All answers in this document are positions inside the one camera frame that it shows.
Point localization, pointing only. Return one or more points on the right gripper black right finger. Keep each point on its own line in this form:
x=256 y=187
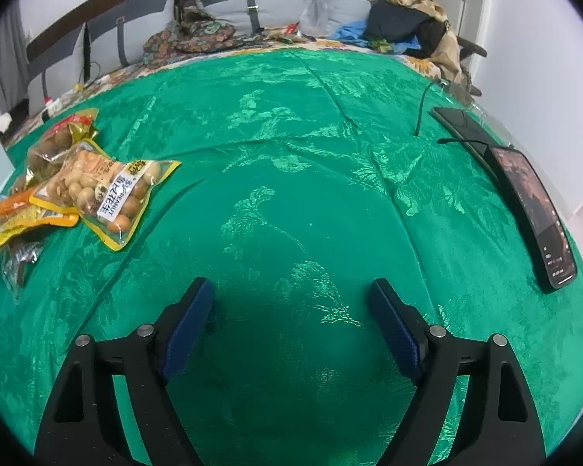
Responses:
x=499 y=424

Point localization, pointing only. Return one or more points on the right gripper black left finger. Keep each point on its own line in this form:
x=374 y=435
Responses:
x=108 y=390

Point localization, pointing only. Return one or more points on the small clear dark packet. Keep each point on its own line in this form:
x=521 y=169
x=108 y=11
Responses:
x=19 y=258

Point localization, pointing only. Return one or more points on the black smartphone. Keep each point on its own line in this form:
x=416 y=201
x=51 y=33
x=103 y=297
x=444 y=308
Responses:
x=543 y=232

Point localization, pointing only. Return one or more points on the orange yellow snack packet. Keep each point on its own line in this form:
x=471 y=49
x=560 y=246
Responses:
x=18 y=215

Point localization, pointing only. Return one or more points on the quail egg snack packet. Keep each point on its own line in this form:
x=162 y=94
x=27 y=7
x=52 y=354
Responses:
x=109 y=196

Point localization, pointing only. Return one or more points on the brown nut snack packet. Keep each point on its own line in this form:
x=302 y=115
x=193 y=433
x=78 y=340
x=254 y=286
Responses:
x=46 y=157

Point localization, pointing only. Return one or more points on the black tablet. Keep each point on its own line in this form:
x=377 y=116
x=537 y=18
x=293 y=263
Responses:
x=466 y=131

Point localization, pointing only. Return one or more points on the green tablecloth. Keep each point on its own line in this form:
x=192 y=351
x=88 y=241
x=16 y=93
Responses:
x=305 y=175

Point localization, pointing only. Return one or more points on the grey sofa cushion left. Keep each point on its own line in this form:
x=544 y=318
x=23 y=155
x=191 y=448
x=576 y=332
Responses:
x=56 y=71

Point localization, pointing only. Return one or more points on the grey sofa cushion middle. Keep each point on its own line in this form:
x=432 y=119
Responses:
x=117 y=36

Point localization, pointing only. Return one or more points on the dark patterned cloth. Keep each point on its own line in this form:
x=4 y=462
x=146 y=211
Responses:
x=197 y=33

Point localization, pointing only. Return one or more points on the black bag with scarf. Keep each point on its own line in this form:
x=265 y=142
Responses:
x=420 y=33

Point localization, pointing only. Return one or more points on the clear plastic bag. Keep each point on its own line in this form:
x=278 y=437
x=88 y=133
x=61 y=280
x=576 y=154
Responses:
x=316 y=18

